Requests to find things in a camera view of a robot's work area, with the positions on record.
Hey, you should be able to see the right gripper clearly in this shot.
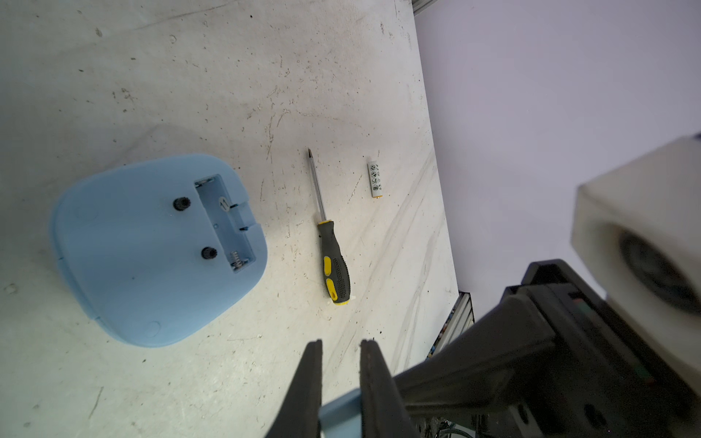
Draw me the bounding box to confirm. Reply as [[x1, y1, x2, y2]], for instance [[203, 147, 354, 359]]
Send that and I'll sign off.
[[394, 259, 700, 437]]

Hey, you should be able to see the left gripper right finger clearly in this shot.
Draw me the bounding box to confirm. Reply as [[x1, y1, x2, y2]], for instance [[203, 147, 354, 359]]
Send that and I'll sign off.
[[360, 339, 420, 438]]

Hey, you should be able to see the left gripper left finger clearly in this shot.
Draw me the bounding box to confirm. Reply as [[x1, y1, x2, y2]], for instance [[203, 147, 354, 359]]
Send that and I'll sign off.
[[266, 339, 323, 438]]

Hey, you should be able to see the light blue battery cover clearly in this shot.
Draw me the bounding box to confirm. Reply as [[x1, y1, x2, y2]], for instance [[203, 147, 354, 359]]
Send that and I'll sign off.
[[319, 389, 363, 438]]

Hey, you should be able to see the black yellow screwdriver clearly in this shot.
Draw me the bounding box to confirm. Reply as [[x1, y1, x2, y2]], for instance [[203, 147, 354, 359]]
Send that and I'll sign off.
[[308, 149, 352, 305]]

